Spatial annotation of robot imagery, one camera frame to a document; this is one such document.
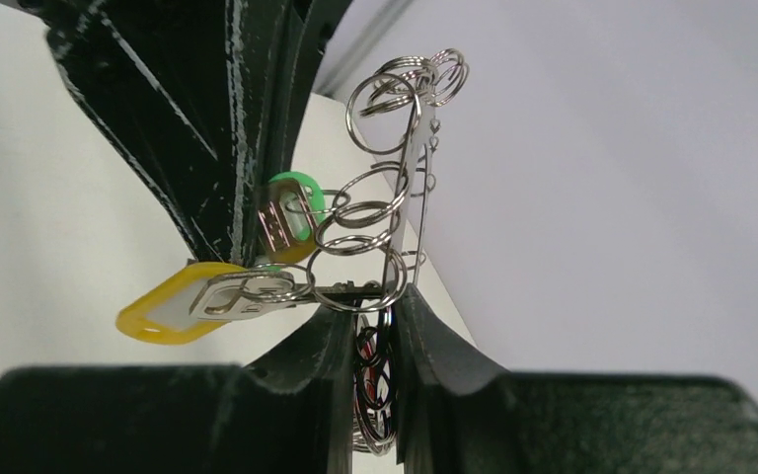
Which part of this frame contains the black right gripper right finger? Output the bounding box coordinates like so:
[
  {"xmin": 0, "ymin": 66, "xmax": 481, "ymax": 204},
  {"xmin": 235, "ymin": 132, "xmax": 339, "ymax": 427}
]
[{"xmin": 393, "ymin": 287, "xmax": 758, "ymax": 473}]

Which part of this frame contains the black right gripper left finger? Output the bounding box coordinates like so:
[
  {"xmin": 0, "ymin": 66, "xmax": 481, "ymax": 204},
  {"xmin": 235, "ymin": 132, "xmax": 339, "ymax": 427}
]
[{"xmin": 0, "ymin": 309, "xmax": 354, "ymax": 473}]

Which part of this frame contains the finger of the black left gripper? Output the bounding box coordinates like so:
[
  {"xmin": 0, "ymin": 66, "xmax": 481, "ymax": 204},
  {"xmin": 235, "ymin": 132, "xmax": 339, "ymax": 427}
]
[
  {"xmin": 228, "ymin": 0, "xmax": 350, "ymax": 262},
  {"xmin": 17, "ymin": 1, "xmax": 242, "ymax": 262}
]

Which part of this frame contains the silver key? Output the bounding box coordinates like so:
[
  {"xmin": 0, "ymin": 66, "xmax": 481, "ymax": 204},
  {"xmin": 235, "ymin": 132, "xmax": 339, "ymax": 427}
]
[
  {"xmin": 189, "ymin": 271, "xmax": 383, "ymax": 322},
  {"xmin": 258, "ymin": 180, "xmax": 317, "ymax": 264}
]

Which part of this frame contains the yellow key tag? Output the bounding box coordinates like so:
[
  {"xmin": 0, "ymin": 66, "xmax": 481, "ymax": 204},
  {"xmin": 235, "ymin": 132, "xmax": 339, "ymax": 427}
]
[{"xmin": 114, "ymin": 262, "xmax": 246, "ymax": 346}]

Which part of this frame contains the green key tag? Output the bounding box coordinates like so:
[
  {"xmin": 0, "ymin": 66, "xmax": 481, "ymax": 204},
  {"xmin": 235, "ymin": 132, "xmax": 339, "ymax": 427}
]
[{"xmin": 269, "ymin": 171, "xmax": 326, "ymax": 224}]

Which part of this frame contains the silver metal ring disc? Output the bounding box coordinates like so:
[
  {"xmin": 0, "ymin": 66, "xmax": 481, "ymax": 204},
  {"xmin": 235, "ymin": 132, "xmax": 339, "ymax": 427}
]
[{"xmin": 306, "ymin": 48, "xmax": 470, "ymax": 455}]

